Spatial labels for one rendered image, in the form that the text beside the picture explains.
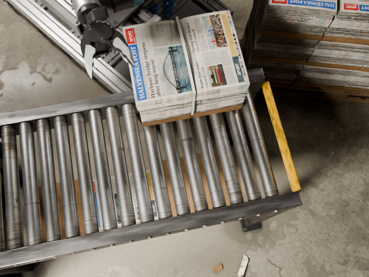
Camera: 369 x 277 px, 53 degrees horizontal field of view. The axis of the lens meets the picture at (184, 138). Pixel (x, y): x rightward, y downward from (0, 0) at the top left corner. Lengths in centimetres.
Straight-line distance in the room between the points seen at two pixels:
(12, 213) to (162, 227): 52
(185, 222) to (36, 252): 51
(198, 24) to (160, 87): 27
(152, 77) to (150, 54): 8
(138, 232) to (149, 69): 55
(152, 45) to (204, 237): 120
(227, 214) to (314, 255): 99
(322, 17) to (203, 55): 67
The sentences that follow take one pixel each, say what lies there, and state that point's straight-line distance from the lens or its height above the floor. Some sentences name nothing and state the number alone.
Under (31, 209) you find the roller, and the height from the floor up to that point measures 80.
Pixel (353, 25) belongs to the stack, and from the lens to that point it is 183.
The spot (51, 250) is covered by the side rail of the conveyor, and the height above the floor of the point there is 80.
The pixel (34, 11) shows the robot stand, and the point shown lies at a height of 23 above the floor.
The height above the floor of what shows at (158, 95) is 103.
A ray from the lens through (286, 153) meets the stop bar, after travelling 138.
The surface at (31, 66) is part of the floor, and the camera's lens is 257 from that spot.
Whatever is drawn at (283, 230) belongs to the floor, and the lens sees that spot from 218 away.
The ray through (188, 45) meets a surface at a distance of 126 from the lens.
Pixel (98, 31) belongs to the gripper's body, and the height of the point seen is 125.
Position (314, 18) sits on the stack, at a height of 77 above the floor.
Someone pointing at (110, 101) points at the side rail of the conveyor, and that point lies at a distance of 144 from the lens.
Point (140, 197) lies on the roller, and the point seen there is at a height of 80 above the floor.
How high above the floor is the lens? 210
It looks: 72 degrees down
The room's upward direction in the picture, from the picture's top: 3 degrees clockwise
